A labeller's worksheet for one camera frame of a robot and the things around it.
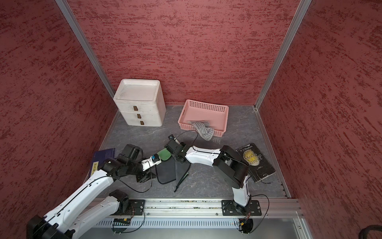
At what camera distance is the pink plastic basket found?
1064mm

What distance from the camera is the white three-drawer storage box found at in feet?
3.02

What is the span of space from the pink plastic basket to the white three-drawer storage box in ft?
0.60
